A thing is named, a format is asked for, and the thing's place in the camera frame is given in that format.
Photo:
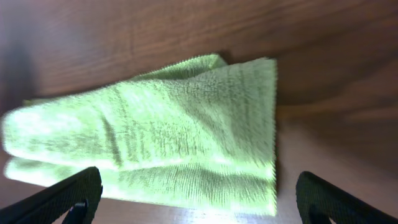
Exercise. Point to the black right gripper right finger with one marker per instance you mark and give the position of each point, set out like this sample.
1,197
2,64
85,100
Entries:
320,202

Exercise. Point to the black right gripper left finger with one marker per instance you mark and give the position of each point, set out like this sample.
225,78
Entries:
77,196

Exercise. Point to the light green cloth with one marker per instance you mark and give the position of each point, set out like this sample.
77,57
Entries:
199,133

